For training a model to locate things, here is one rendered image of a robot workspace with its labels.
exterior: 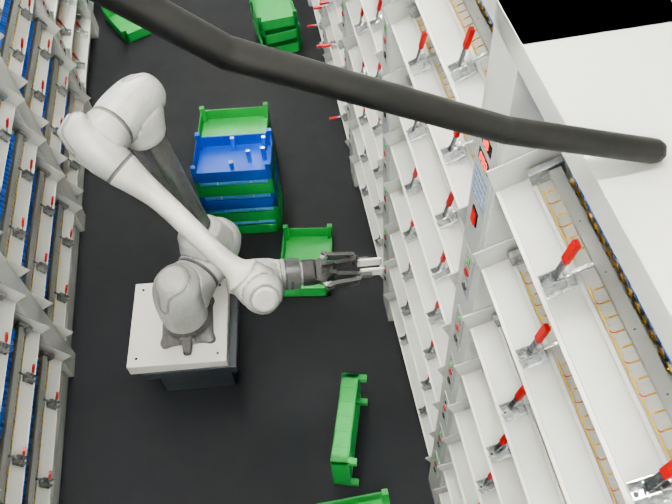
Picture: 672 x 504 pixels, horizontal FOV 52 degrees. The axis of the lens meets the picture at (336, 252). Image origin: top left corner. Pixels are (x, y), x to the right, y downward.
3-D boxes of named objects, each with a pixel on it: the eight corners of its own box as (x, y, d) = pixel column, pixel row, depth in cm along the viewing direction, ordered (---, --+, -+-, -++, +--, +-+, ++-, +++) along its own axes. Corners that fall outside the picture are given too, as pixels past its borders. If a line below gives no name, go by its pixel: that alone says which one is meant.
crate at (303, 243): (331, 296, 268) (330, 284, 261) (279, 296, 269) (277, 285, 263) (333, 235, 286) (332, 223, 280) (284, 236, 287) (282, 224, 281)
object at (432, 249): (455, 344, 154) (435, 318, 144) (395, 156, 191) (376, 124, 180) (542, 311, 149) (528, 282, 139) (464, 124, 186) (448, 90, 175)
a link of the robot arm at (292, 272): (282, 297, 196) (303, 295, 197) (283, 278, 188) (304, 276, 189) (279, 271, 201) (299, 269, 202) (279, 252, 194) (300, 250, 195)
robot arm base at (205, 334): (160, 360, 227) (156, 352, 222) (161, 303, 240) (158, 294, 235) (216, 353, 228) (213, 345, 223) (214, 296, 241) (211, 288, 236)
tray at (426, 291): (448, 383, 169) (430, 362, 159) (395, 202, 206) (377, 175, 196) (528, 354, 164) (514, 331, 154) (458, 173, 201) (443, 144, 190)
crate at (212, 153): (194, 184, 264) (189, 169, 258) (199, 146, 276) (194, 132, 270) (272, 179, 263) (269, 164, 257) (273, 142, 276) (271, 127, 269)
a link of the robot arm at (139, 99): (186, 284, 237) (219, 238, 249) (224, 295, 230) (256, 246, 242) (73, 105, 181) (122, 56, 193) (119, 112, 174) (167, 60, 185)
